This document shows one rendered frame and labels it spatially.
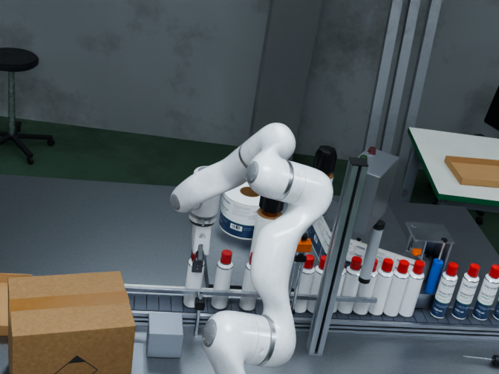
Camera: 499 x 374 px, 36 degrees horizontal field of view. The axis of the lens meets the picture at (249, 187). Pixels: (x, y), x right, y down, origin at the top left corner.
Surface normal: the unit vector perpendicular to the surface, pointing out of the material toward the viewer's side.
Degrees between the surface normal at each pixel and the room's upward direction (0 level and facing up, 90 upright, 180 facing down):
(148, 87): 90
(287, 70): 90
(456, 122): 90
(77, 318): 0
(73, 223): 0
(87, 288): 0
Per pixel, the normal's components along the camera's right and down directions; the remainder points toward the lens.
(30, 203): 0.15, -0.87
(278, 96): 0.00, 0.48
